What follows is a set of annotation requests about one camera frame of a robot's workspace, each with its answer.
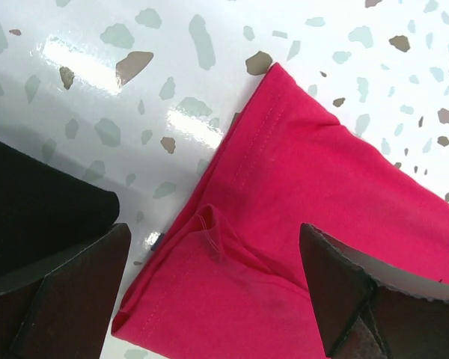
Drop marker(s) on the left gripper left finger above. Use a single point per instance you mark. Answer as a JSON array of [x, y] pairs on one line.
[[61, 306]]

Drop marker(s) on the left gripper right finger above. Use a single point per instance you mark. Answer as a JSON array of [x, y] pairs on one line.
[[366, 308]]

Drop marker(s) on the pink t shirt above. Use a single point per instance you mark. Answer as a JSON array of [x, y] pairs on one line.
[[227, 279]]

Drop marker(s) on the folded black t shirt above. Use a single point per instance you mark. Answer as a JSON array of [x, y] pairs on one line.
[[44, 211]]

